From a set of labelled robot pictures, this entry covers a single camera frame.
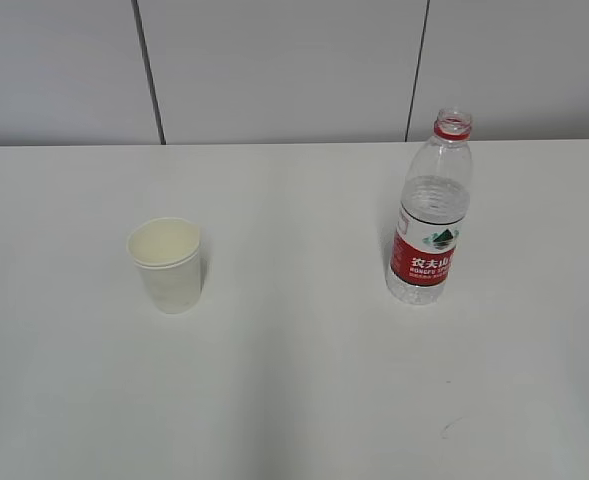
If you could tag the white paper cup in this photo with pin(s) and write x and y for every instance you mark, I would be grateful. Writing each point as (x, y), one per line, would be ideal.
(166, 253)

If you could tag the clear water bottle red label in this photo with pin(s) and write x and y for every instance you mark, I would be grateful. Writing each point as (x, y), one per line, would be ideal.
(435, 199)

